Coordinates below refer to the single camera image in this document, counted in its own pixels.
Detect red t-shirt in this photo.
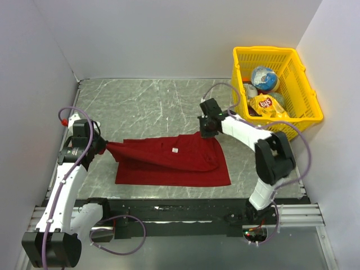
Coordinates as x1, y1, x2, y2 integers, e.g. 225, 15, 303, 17
106, 132, 231, 187

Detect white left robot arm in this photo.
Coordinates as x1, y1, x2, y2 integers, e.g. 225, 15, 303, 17
21, 112, 111, 269

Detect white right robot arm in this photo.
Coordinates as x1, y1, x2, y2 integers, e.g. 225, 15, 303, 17
198, 98, 296, 224

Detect white cup in basket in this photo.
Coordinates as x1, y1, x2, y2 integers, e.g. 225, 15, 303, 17
243, 83, 258, 100

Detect yellow Lays chips bag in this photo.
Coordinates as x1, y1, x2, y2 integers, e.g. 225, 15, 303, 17
248, 94, 289, 118

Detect blue white globe ball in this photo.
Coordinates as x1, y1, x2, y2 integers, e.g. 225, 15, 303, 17
251, 66, 280, 93

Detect green melon ball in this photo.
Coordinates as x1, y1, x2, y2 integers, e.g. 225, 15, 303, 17
269, 92, 286, 110

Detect yellow plastic basket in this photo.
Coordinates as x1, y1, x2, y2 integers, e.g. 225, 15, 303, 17
231, 46, 323, 132

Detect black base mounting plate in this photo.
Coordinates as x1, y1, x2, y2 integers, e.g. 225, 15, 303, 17
42, 198, 310, 240

